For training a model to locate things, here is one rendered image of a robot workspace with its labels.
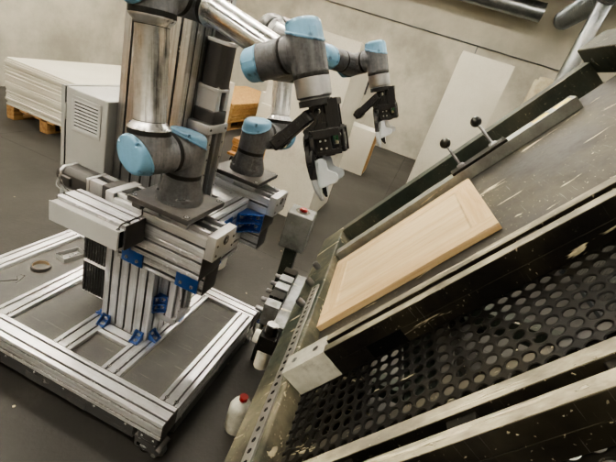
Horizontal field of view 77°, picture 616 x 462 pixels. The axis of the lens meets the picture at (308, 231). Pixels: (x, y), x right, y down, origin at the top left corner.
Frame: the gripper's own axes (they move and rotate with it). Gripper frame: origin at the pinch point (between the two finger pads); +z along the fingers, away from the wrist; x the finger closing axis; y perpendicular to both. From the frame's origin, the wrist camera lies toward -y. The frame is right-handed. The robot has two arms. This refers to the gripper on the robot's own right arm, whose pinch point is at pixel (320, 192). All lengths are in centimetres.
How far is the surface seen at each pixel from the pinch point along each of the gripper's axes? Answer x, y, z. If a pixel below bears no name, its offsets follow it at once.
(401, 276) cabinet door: 13.4, 14.0, 27.4
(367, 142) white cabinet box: 540, -90, 41
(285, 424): -24, -8, 44
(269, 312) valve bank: 27, -35, 47
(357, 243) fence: 58, -8, 34
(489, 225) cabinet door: 15.1, 35.7, 15.1
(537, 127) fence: 62, 55, -1
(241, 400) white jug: 34, -62, 94
